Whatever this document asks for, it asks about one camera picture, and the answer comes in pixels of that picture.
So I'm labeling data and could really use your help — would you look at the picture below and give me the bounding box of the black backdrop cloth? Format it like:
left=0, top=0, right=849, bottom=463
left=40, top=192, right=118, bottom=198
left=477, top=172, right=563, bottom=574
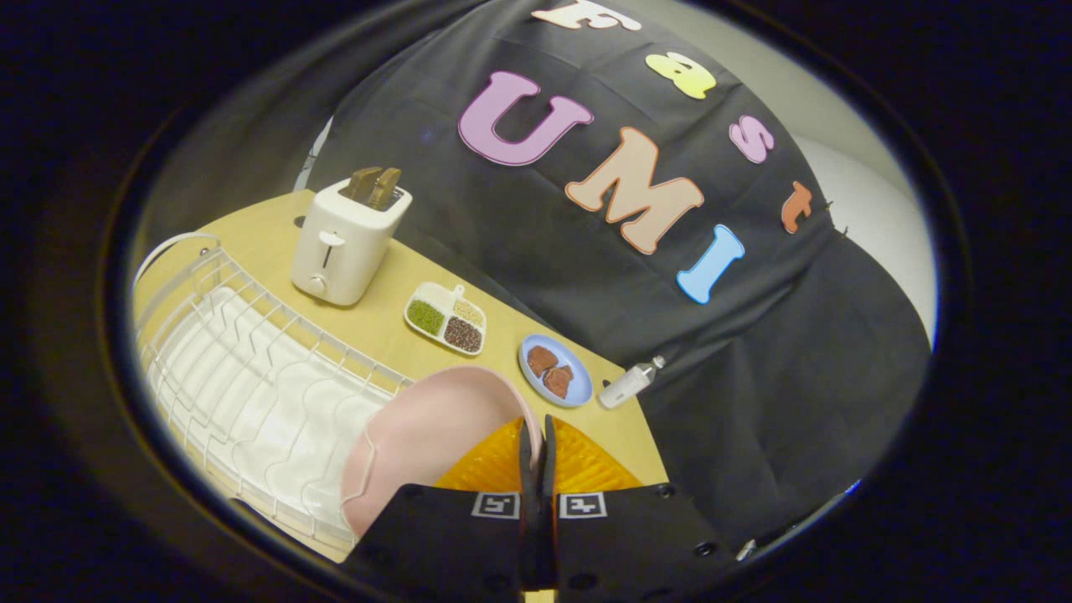
left=306, top=0, right=932, bottom=549

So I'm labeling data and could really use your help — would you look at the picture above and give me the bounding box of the white divided tray with beans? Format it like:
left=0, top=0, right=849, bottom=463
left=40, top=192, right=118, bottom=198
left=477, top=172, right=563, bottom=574
left=404, top=281, right=488, bottom=357

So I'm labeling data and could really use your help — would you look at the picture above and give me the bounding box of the white toaster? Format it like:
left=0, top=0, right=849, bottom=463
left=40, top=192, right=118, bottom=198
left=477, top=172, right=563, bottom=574
left=291, top=178, right=413, bottom=307

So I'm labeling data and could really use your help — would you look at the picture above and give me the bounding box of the pink plate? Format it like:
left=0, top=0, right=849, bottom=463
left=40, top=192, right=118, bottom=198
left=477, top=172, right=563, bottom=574
left=340, top=365, right=545, bottom=539

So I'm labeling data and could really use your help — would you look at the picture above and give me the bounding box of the blue plate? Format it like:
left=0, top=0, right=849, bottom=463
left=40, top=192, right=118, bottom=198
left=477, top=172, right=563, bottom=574
left=518, top=334, right=594, bottom=409

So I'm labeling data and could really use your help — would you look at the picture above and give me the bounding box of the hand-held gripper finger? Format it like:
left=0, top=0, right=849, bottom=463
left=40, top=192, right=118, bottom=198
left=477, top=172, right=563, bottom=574
left=342, top=416, right=539, bottom=597
left=538, top=415, right=738, bottom=597

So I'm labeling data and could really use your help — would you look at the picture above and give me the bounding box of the brown toast slice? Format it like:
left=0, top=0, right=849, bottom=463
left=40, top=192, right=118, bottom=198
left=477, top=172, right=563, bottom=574
left=368, top=167, right=403, bottom=211
left=347, top=167, right=384, bottom=204

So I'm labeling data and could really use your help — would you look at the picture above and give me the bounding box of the clear plastic bottle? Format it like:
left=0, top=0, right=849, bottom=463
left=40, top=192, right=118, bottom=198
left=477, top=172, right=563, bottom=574
left=596, top=355, right=667, bottom=410

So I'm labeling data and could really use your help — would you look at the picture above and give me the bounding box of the white wire dish rack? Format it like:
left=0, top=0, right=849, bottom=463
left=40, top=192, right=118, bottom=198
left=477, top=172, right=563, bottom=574
left=134, top=233, right=415, bottom=554

